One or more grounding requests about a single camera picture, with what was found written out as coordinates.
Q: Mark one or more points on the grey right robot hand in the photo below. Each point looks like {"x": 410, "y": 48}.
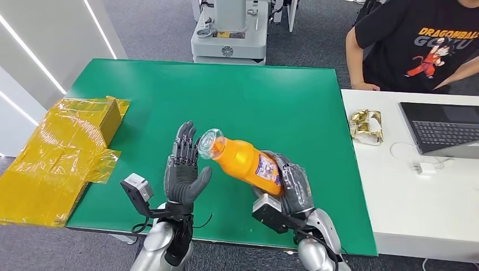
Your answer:
{"x": 297, "y": 190}

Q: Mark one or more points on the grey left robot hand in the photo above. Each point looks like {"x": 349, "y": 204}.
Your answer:
{"x": 181, "y": 183}

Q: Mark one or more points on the orange bottle with clear cap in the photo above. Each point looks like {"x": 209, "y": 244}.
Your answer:
{"x": 241, "y": 162}

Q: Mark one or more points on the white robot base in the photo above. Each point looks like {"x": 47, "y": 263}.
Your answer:
{"x": 229, "y": 43}

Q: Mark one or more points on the person's left forearm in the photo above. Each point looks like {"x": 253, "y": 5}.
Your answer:
{"x": 460, "y": 73}

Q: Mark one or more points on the person's right forearm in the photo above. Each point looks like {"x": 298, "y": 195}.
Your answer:
{"x": 355, "y": 67}

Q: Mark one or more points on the crumpled gold foil wrapper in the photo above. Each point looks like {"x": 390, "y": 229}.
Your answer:
{"x": 366, "y": 127}

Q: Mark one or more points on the green table mat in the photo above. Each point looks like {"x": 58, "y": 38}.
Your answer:
{"x": 243, "y": 101}

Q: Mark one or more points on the white desk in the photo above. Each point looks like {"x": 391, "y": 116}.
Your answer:
{"x": 411, "y": 209}

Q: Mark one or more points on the person's right hand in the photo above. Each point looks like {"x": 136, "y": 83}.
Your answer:
{"x": 365, "y": 86}

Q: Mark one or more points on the cardboard box in yellow film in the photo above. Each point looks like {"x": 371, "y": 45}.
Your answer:
{"x": 56, "y": 157}

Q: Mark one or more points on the white power adapter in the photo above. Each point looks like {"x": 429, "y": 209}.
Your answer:
{"x": 424, "y": 168}

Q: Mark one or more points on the dark grey laptop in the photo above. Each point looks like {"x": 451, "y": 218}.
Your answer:
{"x": 441, "y": 129}

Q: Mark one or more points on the white stand panel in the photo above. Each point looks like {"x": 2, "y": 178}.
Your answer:
{"x": 290, "y": 15}

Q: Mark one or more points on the person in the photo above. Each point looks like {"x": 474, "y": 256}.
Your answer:
{"x": 411, "y": 41}

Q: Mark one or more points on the black chair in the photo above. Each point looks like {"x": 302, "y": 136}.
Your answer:
{"x": 365, "y": 11}

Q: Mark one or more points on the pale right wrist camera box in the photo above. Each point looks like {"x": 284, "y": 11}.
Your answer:
{"x": 267, "y": 211}

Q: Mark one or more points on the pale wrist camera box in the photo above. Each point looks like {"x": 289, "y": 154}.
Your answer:
{"x": 267, "y": 211}
{"x": 137, "y": 187}

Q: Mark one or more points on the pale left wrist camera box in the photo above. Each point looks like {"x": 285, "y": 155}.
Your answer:
{"x": 137, "y": 187}

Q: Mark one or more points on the white wall light strip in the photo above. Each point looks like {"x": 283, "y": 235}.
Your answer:
{"x": 18, "y": 108}
{"x": 100, "y": 30}
{"x": 35, "y": 60}

